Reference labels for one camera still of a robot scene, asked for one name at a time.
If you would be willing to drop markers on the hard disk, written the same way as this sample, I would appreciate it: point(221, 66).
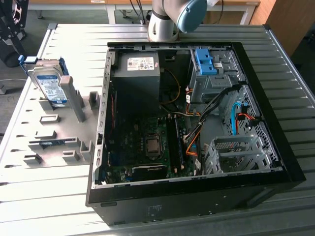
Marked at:
point(50, 86)

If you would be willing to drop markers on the metal disk bay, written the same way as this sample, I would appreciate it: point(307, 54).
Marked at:
point(246, 138)

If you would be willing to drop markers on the grey floor stand foot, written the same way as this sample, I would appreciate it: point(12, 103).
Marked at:
point(3, 89)

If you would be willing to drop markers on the grey parts rack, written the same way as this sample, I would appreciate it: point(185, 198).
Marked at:
point(61, 147)

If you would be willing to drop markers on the grey power supply unit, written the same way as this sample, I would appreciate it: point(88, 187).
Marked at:
point(137, 83)

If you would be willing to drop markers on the silver CPU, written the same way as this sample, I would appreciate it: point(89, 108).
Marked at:
point(153, 145)

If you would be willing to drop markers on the CPU socket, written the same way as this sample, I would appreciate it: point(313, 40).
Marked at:
point(153, 153)

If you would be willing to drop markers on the blue plastic drive latch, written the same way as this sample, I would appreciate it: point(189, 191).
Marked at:
point(205, 64)

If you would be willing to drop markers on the green motherboard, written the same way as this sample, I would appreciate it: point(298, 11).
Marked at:
point(165, 152)

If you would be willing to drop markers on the black graphics card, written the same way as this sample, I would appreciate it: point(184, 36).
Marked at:
point(150, 172)

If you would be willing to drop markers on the black RAM stick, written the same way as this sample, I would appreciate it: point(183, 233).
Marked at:
point(179, 145)

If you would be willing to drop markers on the metal optical drive cage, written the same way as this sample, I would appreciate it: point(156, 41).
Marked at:
point(214, 86)

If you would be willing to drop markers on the wooden desk with white legs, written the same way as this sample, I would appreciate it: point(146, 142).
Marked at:
point(246, 3)

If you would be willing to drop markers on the black PC case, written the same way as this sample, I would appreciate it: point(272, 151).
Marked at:
point(172, 201)

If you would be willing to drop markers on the wooden cabinet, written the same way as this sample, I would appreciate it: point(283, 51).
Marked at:
point(290, 24)

